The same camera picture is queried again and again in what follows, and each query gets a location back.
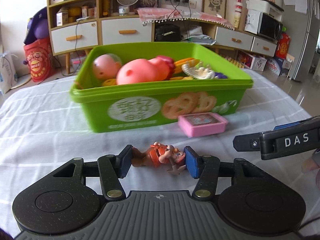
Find small orange figurine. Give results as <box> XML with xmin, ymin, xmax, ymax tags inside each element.
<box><xmin>131</xmin><ymin>142</ymin><xmax>186</xmax><ymax>175</ymax></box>

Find purple toy grapes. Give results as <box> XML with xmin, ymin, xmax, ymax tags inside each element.
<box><xmin>214</xmin><ymin>72</ymin><xmax>228</xmax><ymax>79</ymax></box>

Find pink egg shaped toy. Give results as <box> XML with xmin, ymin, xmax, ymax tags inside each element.
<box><xmin>92</xmin><ymin>54</ymin><xmax>122</xmax><ymax>81</ymax></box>

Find orange yellow toy plate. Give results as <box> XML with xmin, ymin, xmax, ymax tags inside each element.
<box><xmin>174</xmin><ymin>57</ymin><xmax>200</xmax><ymax>74</ymax></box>

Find large pink pig toy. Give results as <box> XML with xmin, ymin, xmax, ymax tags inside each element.
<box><xmin>116</xmin><ymin>55</ymin><xmax>175</xmax><ymax>85</ymax></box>

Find pink card box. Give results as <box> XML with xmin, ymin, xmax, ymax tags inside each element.
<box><xmin>178</xmin><ymin>113</ymin><xmax>228</xmax><ymax>138</ymax></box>

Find green plastic storage box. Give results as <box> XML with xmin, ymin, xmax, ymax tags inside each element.
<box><xmin>70</xmin><ymin>42</ymin><xmax>253</xmax><ymax>133</ymax></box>

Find egg tray on floor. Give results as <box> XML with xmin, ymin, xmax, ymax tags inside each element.
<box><xmin>225</xmin><ymin>57</ymin><xmax>245</xmax><ymax>69</ymax></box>

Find white checked tablecloth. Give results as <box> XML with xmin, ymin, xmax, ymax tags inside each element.
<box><xmin>1</xmin><ymin>72</ymin><xmax>319</xmax><ymax>236</ymax></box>

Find red gift box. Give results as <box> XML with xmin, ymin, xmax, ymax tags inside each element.
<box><xmin>274</xmin><ymin>27</ymin><xmax>291</xmax><ymax>59</ymax></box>

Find grey refrigerator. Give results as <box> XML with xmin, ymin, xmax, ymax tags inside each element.
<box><xmin>283</xmin><ymin>0</ymin><xmax>319</xmax><ymax>82</ymax></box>

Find white printer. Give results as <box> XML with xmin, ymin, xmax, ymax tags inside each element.
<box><xmin>246</xmin><ymin>0</ymin><xmax>284</xmax><ymax>21</ymax></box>

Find red printed bucket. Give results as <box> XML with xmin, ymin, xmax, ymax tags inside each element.
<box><xmin>23</xmin><ymin>37</ymin><xmax>54</xmax><ymax>82</ymax></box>

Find white paper bag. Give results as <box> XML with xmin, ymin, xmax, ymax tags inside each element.
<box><xmin>0</xmin><ymin>51</ymin><xmax>18</xmax><ymax>94</ymax></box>

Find black bag on shelf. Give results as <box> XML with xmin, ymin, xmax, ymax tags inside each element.
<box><xmin>155</xmin><ymin>24</ymin><xmax>181</xmax><ymax>42</ymax></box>

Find framed cartoon girl picture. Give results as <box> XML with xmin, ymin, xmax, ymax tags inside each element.
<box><xmin>201</xmin><ymin>0</ymin><xmax>227</xmax><ymax>18</ymax></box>

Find pink cloth on sideboard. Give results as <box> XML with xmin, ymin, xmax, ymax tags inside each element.
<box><xmin>137</xmin><ymin>8</ymin><xmax>235</xmax><ymax>30</ymax></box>

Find purple plush toy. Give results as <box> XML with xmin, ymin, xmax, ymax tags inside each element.
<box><xmin>23</xmin><ymin>7</ymin><xmax>49</xmax><ymax>45</ymax></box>

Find wooden sideboard with drawers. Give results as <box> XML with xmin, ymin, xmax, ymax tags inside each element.
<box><xmin>47</xmin><ymin>0</ymin><xmax>277</xmax><ymax>74</ymax></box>

